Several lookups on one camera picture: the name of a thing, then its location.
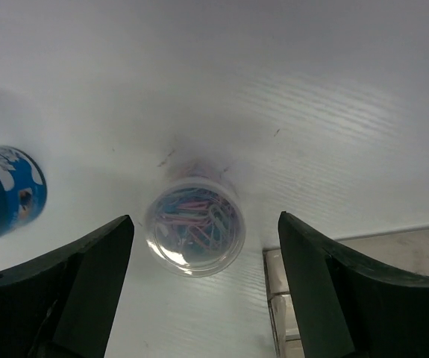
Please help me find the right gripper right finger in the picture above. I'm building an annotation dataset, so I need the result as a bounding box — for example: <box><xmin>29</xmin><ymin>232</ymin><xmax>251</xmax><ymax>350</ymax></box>
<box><xmin>278</xmin><ymin>212</ymin><xmax>429</xmax><ymax>357</ymax></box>

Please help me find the blue paint jar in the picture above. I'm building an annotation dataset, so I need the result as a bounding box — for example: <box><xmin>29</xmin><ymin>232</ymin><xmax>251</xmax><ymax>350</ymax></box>
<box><xmin>0</xmin><ymin>146</ymin><xmax>48</xmax><ymax>237</ymax></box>

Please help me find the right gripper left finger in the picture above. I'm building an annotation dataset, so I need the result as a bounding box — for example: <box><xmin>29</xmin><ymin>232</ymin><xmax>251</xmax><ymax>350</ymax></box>
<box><xmin>0</xmin><ymin>216</ymin><xmax>134</xmax><ymax>357</ymax></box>

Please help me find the clear four-compartment organizer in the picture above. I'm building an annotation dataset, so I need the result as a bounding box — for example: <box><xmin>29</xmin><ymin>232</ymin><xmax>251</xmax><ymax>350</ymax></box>
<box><xmin>263</xmin><ymin>217</ymin><xmax>429</xmax><ymax>357</ymax></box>

